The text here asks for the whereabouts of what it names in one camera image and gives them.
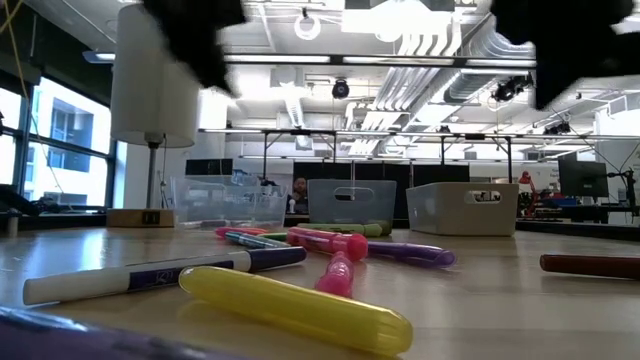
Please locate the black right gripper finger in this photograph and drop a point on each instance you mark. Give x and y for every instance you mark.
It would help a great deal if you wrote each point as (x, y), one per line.
(543, 85)
(560, 85)

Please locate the white shade lamp wooden base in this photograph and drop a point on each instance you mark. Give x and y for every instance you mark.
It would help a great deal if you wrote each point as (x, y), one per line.
(150, 100)

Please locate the purple thin marker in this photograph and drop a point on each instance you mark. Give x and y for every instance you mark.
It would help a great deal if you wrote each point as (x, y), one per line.
(150, 275)

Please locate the small purple highlighter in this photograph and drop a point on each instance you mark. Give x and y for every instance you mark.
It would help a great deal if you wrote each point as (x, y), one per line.
(415, 254)

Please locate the small yellow highlighter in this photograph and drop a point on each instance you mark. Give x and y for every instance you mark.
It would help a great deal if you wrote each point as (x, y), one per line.
(300, 310)

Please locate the red desk lamp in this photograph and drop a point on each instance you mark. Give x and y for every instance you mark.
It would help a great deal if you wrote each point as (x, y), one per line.
(525, 176)

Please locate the large window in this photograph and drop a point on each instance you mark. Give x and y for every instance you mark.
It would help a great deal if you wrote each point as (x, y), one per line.
(75, 165)

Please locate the clear plastic bin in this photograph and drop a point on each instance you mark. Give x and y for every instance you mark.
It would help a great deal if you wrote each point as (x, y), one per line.
(225, 200)

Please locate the light green highlighter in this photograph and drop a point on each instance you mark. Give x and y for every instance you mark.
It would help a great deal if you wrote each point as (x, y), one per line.
(350, 229)

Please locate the silver ventilation duct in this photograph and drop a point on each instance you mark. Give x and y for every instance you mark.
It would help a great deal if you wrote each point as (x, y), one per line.
(475, 85)

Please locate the black computer monitor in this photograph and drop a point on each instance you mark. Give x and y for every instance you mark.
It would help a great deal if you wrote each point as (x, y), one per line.
(210, 167)
(582, 177)

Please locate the black hanging camera rig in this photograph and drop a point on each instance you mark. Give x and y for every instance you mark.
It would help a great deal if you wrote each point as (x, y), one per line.
(507, 90)

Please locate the black partition panel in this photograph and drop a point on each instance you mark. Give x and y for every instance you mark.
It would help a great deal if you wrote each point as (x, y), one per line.
(430, 172)

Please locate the blue pen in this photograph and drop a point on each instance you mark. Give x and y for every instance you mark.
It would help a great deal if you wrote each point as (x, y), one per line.
(260, 241)

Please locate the ceiling light rail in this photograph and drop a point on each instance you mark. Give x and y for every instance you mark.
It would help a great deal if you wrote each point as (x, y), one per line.
(340, 60)

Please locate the person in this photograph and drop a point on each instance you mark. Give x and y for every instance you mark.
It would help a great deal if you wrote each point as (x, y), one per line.
(299, 192)

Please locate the pink highlighter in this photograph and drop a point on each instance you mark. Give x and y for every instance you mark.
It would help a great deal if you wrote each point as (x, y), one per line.
(325, 242)
(336, 277)

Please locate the black ceiling camera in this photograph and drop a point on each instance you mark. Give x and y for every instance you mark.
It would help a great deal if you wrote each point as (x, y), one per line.
(341, 89)

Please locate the black background table frame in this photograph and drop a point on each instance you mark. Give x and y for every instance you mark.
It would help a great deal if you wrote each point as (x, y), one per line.
(300, 131)

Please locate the brown thin marker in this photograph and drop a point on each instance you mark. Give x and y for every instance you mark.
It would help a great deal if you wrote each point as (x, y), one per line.
(590, 266)

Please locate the red highlighter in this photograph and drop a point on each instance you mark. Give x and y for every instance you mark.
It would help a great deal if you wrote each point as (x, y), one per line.
(240, 231)

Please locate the grey translucent plastic bin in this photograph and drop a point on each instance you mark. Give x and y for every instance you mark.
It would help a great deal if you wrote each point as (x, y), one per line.
(325, 210)

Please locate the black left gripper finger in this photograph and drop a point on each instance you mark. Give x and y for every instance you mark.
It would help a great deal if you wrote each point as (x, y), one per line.
(210, 70)
(222, 70)

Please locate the white plastic bin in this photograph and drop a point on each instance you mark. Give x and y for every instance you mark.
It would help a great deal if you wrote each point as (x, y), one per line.
(450, 215)

